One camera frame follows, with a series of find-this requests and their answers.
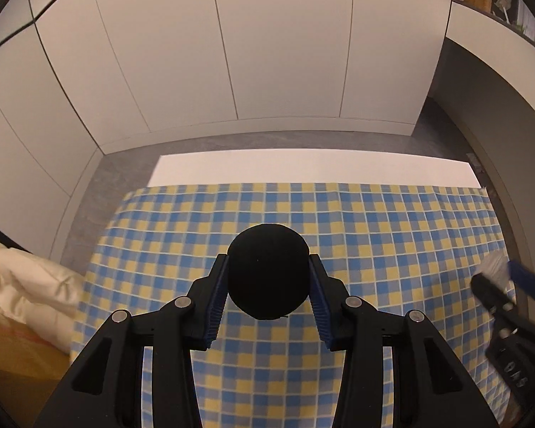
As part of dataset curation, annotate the black round puff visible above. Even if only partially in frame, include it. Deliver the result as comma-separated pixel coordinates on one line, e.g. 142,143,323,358
227,224,310,321

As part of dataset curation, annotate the blue yellow checkered tablecloth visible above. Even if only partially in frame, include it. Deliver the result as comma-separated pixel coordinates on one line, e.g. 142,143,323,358
69,180,525,428

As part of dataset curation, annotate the brown cardboard box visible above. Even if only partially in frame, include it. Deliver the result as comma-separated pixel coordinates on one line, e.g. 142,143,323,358
0,314,69,427

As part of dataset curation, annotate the cream padded armchair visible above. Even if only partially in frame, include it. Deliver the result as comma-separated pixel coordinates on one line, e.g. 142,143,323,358
0,243,84,353

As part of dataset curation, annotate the white counter shelf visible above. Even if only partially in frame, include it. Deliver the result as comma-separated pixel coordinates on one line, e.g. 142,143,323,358
447,2,535,110

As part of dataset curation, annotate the clear round plastic jar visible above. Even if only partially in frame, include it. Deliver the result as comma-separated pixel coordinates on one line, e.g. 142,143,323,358
477,249,510,292

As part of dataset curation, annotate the white table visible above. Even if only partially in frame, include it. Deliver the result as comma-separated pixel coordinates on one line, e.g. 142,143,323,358
148,149,481,188

